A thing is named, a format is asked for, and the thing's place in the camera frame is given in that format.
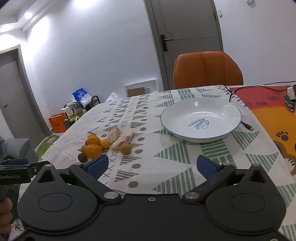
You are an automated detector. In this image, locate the green patterned bag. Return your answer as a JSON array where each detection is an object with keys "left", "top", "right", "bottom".
[{"left": 36, "top": 136, "right": 59, "bottom": 160}]

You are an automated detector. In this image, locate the medium orange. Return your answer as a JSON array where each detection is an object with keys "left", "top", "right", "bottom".
[{"left": 87, "top": 135, "right": 101, "bottom": 146}]

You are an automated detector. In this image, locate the red orange cartoon mat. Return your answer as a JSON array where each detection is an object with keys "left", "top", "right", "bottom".
[{"left": 228, "top": 85, "right": 296, "bottom": 176}]

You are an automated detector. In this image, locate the orange leather chair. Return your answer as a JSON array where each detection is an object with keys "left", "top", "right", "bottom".
[{"left": 173, "top": 51, "right": 244, "bottom": 90}]

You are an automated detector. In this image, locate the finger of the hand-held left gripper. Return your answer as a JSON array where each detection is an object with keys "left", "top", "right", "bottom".
[{"left": 23, "top": 161, "right": 51, "bottom": 175}]

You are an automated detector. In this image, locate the orange box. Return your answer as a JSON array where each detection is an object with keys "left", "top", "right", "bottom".
[{"left": 48, "top": 113, "right": 68, "bottom": 133}]

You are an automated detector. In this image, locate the black metal rack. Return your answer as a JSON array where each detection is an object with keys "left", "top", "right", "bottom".
[{"left": 82, "top": 95, "right": 100, "bottom": 112}]

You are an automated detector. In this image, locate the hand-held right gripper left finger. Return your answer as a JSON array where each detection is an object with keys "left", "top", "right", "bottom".
[{"left": 32, "top": 154, "right": 122, "bottom": 204}]

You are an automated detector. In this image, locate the black door lock handle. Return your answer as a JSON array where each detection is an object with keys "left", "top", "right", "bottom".
[{"left": 160, "top": 34, "right": 173, "bottom": 52}]

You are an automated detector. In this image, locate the white charger plug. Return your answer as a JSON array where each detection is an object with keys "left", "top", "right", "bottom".
[{"left": 286, "top": 86, "right": 296, "bottom": 101}]

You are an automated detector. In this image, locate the black charging cable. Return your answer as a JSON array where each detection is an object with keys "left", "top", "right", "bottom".
[{"left": 229, "top": 81, "right": 296, "bottom": 131}]

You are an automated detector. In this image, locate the brown cardboard sheet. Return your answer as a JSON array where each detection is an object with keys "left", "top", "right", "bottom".
[{"left": 127, "top": 87, "right": 146, "bottom": 97}]

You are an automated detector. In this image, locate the grey side door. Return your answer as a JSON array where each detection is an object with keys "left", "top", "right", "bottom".
[{"left": 0, "top": 45, "right": 50, "bottom": 149}]

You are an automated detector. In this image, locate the white foam packaging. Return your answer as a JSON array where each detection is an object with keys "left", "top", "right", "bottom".
[{"left": 124, "top": 79, "right": 159, "bottom": 98}]

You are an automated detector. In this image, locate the person's left hand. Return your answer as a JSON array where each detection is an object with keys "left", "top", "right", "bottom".
[{"left": 0, "top": 198, "right": 14, "bottom": 235}]

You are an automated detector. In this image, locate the clear plastic bag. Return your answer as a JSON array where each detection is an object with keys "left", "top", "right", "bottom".
[{"left": 106, "top": 92, "right": 122, "bottom": 102}]

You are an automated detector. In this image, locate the large orange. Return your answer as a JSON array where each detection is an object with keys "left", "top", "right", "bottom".
[{"left": 85, "top": 144, "right": 103, "bottom": 160}]

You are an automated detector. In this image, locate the white enamel plate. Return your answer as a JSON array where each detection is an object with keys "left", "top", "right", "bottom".
[{"left": 161, "top": 97, "right": 242, "bottom": 143}]

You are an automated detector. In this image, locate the blue white bag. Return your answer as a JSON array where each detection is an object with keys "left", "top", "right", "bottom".
[{"left": 72, "top": 88, "right": 93, "bottom": 107}]

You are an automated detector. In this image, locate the peeled pomelo piece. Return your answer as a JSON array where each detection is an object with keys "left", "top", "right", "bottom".
[
  {"left": 107, "top": 127, "right": 121, "bottom": 144},
  {"left": 111, "top": 128, "right": 134, "bottom": 151}
]

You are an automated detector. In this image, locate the grey-blue cushioned seat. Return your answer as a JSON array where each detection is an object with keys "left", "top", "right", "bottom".
[{"left": 5, "top": 138, "right": 31, "bottom": 161}]

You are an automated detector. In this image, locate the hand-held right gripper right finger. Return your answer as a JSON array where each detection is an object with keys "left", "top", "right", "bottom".
[{"left": 182, "top": 155, "right": 276, "bottom": 205}]

